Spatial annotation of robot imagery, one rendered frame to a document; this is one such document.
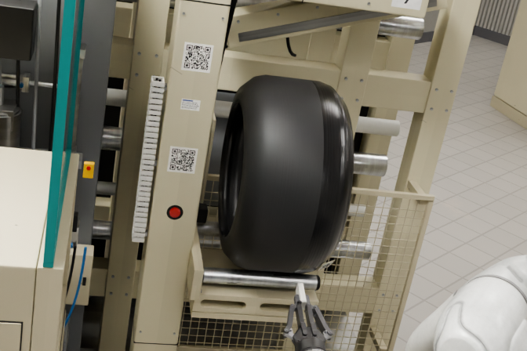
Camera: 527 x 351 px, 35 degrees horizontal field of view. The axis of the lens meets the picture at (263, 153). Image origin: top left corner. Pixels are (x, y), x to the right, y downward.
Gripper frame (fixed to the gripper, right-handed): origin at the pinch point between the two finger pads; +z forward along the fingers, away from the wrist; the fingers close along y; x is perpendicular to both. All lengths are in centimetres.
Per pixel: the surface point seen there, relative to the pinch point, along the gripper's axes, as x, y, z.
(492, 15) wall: 268, -409, 743
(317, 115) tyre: -37.1, -0.2, 29.7
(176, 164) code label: -16.4, 34.2, 30.1
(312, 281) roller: 10.5, -7.9, 15.7
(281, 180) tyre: -26.4, 9.1, 14.5
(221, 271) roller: 9.8, 18.5, 16.7
